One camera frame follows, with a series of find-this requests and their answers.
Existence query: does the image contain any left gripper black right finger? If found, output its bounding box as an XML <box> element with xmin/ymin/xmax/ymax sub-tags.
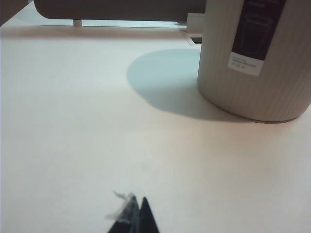
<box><xmin>139</xmin><ymin>196</ymin><xmax>160</xmax><ymax>233</ymax></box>

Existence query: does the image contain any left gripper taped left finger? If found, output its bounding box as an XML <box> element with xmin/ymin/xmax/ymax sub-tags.
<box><xmin>106</xmin><ymin>191</ymin><xmax>141</xmax><ymax>233</ymax></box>

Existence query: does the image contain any white ribbed trash can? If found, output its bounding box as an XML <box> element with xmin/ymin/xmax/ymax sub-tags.
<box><xmin>197</xmin><ymin>0</ymin><xmax>311</xmax><ymax>122</ymax></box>

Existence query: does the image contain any grey rounded desk partition panel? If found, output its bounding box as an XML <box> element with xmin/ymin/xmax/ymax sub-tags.
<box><xmin>34</xmin><ymin>0</ymin><xmax>207</xmax><ymax>24</ymax></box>

